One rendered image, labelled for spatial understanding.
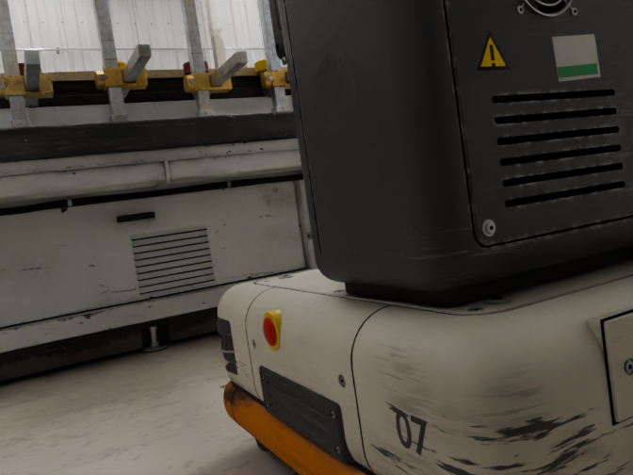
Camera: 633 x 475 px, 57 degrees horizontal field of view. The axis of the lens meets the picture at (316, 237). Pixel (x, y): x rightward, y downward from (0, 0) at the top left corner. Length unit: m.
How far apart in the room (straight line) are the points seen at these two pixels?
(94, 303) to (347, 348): 1.45
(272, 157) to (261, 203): 0.26
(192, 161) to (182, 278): 0.42
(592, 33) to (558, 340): 0.32
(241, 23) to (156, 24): 1.38
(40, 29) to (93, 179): 7.71
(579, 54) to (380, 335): 0.33
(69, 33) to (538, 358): 9.10
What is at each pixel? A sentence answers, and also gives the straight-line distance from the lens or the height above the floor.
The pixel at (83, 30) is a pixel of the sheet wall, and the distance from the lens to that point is 9.44.
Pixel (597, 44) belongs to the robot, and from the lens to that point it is 0.66.
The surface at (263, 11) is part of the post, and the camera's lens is 1.96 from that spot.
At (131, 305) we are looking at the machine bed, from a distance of 1.94.
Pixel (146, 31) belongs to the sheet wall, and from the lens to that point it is 9.56.
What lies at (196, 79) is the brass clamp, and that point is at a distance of 1.81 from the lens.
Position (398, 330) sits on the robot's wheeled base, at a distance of 0.52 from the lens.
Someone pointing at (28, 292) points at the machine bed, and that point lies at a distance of 1.94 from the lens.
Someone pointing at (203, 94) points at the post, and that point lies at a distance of 1.81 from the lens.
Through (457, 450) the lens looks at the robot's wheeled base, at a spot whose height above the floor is 0.19.
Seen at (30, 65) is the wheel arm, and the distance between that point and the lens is 1.51.
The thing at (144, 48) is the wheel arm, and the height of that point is 0.83.
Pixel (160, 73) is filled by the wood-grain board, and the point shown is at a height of 0.89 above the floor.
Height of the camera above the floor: 0.39
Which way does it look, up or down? 3 degrees down
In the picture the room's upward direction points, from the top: 8 degrees counter-clockwise
